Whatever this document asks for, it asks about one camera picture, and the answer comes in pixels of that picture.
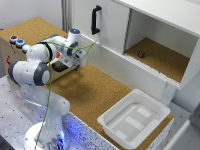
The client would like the green button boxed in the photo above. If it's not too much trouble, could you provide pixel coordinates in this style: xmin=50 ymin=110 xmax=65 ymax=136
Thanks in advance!
xmin=21 ymin=43 xmax=32 ymax=53

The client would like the black door handle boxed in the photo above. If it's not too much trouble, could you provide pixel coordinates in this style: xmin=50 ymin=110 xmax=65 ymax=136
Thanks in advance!
xmin=90 ymin=4 xmax=103 ymax=36

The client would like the purple block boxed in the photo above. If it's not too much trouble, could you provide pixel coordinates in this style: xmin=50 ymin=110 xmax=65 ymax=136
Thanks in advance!
xmin=138 ymin=50 xmax=146 ymax=59

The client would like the wooden drawer box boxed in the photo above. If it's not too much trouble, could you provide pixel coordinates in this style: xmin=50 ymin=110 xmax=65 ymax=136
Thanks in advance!
xmin=0 ymin=16 xmax=70 ymax=84

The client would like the white sliding door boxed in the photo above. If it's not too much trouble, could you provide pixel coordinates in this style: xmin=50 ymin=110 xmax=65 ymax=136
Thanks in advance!
xmin=72 ymin=0 xmax=131 ymax=55

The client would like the white plastic box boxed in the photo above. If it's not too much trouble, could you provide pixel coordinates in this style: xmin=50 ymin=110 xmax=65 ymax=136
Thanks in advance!
xmin=96 ymin=88 xmax=172 ymax=150

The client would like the black drawer handle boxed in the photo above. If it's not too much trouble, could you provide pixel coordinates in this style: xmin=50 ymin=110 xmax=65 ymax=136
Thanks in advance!
xmin=52 ymin=62 xmax=81 ymax=73

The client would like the blue button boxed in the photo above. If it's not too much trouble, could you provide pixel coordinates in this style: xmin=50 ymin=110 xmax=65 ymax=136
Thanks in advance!
xmin=15 ymin=38 xmax=26 ymax=48

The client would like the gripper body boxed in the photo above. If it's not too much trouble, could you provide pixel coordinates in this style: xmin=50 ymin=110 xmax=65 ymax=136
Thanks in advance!
xmin=60 ymin=49 xmax=89 ymax=70

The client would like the red button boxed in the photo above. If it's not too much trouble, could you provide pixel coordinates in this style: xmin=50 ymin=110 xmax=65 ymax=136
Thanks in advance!
xmin=9 ymin=34 xmax=19 ymax=45

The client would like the white cabinet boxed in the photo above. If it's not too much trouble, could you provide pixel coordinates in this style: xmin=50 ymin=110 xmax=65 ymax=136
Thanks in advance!
xmin=71 ymin=0 xmax=200 ymax=108

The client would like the green cable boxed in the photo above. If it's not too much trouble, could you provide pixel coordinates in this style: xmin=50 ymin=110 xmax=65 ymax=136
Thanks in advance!
xmin=33 ymin=39 xmax=98 ymax=150

